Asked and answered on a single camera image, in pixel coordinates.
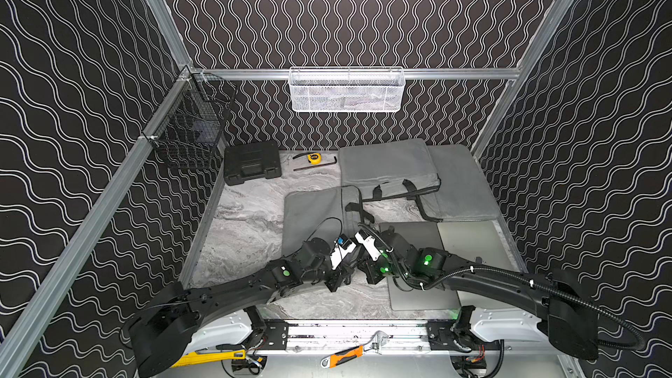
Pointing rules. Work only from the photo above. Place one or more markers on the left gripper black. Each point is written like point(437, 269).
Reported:
point(340, 274)

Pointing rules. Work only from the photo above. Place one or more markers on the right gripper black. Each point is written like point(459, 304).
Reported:
point(373, 269)

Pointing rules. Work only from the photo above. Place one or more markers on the dark grey laptop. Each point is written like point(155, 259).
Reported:
point(403, 298)

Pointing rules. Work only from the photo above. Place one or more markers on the silver laptop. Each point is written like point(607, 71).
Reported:
point(478, 242)

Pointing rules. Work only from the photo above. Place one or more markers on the grey zippered laptop bag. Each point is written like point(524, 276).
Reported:
point(464, 194)

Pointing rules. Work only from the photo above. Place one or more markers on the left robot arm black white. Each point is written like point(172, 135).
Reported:
point(161, 331)

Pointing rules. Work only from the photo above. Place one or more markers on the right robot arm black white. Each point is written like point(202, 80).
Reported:
point(574, 325)

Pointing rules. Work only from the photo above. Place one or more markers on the orange adjustable wrench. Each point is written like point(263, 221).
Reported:
point(378, 340)

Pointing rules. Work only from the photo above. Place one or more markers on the black hex key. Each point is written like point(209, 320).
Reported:
point(322, 164)

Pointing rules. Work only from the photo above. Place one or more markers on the yellow tape measure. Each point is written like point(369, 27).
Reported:
point(313, 158)

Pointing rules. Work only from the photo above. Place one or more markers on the black plastic tool case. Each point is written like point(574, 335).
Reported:
point(250, 162)

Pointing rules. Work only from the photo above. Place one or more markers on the yellow pipe wrench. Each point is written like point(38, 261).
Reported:
point(194, 358)

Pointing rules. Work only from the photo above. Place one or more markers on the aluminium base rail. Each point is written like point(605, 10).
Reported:
point(323, 337)

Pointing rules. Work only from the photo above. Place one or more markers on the white wire mesh basket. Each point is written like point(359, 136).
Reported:
point(346, 90)

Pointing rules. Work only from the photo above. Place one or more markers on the black wire basket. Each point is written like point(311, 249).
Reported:
point(191, 135)

